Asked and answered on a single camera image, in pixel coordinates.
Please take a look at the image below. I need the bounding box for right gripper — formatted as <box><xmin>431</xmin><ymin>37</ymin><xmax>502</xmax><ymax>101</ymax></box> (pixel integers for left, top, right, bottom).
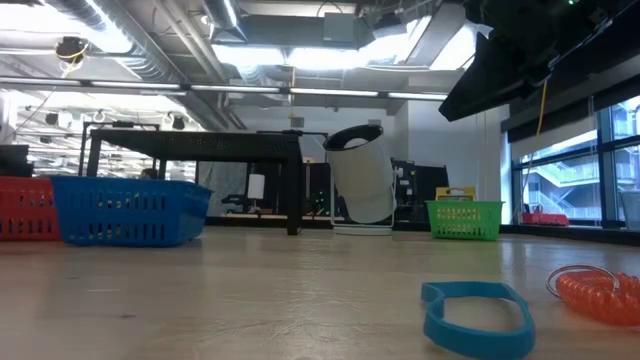
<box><xmin>438</xmin><ymin>0</ymin><xmax>591</xmax><ymax>123</ymax></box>

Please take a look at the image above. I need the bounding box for yellow green pencil box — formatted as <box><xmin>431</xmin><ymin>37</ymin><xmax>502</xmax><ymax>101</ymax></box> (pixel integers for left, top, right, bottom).
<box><xmin>434</xmin><ymin>185</ymin><xmax>478</xmax><ymax>203</ymax></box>

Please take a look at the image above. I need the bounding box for green plastic basket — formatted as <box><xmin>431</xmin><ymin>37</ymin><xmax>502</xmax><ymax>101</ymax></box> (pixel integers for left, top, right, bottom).
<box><xmin>424</xmin><ymin>199</ymin><xmax>505</xmax><ymax>242</ymax></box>

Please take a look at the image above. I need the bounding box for orange coil wristband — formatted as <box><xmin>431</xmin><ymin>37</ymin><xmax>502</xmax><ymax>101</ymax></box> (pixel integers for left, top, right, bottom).
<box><xmin>544</xmin><ymin>263</ymin><xmax>640</xmax><ymax>330</ymax></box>

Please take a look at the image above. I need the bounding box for large light blue rubber band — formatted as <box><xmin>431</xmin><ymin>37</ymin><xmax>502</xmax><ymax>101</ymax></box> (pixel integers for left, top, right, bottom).
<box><xmin>420</xmin><ymin>280</ymin><xmax>537</xmax><ymax>360</ymax></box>

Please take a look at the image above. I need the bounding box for blue plastic basket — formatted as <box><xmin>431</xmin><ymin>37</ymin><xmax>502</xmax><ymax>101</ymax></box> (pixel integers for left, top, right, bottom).
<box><xmin>48</xmin><ymin>174</ymin><xmax>214</xmax><ymax>249</ymax></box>

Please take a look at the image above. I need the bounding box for red plastic basket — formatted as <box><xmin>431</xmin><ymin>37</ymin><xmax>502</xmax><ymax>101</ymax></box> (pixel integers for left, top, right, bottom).
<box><xmin>0</xmin><ymin>175</ymin><xmax>61</xmax><ymax>243</ymax></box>

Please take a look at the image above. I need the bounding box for black machine cabinet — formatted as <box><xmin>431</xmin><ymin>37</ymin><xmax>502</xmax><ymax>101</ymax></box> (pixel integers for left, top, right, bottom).
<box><xmin>391</xmin><ymin>158</ymin><xmax>452</xmax><ymax>225</ymax></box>

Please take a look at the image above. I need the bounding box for red storage bin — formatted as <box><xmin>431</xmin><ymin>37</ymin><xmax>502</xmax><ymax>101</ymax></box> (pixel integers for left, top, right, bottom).
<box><xmin>520</xmin><ymin>211</ymin><xmax>571</xmax><ymax>228</ymax></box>

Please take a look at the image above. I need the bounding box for white cylindrical lamp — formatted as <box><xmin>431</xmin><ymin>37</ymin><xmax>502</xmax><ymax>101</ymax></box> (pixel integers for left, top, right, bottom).
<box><xmin>322</xmin><ymin>123</ymin><xmax>399</xmax><ymax>236</ymax></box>

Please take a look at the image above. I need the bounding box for long ceiling light strip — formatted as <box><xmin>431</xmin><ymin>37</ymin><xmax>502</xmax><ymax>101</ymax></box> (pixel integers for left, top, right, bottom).
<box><xmin>0</xmin><ymin>75</ymin><xmax>449</xmax><ymax>104</ymax></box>

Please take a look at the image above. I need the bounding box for grey ceiling box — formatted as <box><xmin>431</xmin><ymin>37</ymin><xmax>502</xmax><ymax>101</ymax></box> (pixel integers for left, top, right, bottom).
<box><xmin>322</xmin><ymin>11</ymin><xmax>358</xmax><ymax>44</ymax></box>

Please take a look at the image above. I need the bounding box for small white table lamp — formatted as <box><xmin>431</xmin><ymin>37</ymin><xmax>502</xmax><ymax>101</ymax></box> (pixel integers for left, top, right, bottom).
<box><xmin>246</xmin><ymin>172</ymin><xmax>267</xmax><ymax>215</ymax></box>

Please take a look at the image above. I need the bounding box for black perforated metal shelf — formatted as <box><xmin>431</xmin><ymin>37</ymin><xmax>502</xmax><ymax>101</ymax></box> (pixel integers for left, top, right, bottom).
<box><xmin>84</xmin><ymin>130</ymin><xmax>305</xmax><ymax>236</ymax></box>

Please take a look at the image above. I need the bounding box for black ceiling sensor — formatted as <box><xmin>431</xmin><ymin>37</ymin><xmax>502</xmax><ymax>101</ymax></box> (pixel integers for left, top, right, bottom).
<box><xmin>53</xmin><ymin>35</ymin><xmax>91</xmax><ymax>65</ymax></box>

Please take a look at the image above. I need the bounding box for black monitor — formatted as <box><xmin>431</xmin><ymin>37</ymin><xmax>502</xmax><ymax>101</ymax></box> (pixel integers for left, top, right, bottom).
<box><xmin>0</xmin><ymin>143</ymin><xmax>34</xmax><ymax>178</ymax></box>

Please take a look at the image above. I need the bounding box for yellow hanging cord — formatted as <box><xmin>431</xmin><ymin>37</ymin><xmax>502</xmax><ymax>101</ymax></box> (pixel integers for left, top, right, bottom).
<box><xmin>535</xmin><ymin>79</ymin><xmax>549</xmax><ymax>137</ymax></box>

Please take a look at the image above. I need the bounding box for black window frame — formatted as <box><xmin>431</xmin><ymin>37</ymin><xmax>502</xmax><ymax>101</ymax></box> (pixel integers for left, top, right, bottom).
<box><xmin>510</xmin><ymin>94</ymin><xmax>640</xmax><ymax>231</ymax></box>

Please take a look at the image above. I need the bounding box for black aluminium rig frame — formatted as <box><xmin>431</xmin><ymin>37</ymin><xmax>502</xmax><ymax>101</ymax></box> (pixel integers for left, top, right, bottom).
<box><xmin>204</xmin><ymin>212</ymin><xmax>640</xmax><ymax>247</ymax></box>

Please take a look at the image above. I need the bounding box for silver round ventilation duct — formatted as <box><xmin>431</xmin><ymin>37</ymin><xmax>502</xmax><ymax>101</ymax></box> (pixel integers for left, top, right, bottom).
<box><xmin>202</xmin><ymin>0</ymin><xmax>249</xmax><ymax>44</ymax></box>

